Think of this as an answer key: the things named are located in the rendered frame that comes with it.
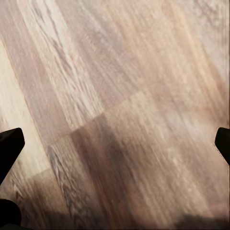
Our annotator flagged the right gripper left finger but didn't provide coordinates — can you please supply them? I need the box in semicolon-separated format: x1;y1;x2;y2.
0;127;25;185

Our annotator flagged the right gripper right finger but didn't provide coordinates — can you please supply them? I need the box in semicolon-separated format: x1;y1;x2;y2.
215;127;230;166

